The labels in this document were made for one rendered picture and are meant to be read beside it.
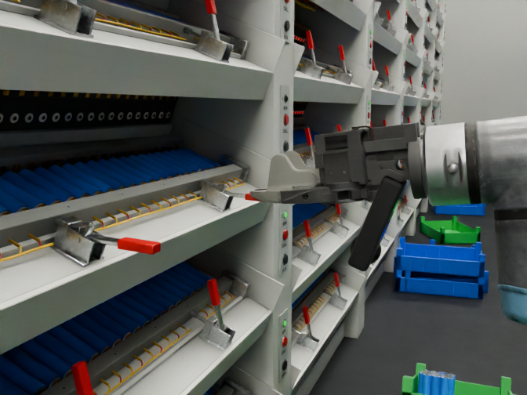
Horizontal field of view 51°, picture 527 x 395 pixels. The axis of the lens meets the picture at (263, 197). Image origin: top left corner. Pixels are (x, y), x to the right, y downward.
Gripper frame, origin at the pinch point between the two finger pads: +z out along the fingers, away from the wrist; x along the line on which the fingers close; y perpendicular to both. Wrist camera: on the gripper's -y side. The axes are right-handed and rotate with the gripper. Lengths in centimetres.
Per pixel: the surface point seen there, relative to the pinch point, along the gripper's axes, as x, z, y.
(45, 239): 28.2, 8.9, 1.2
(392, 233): -156, 10, -38
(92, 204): 21.7, 8.8, 3.3
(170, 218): 10.5, 7.4, -0.3
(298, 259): -41.1, 11.0, -18.6
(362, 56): -86, 2, 25
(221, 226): 1.7, 5.6, -3.1
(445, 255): -153, -9, -47
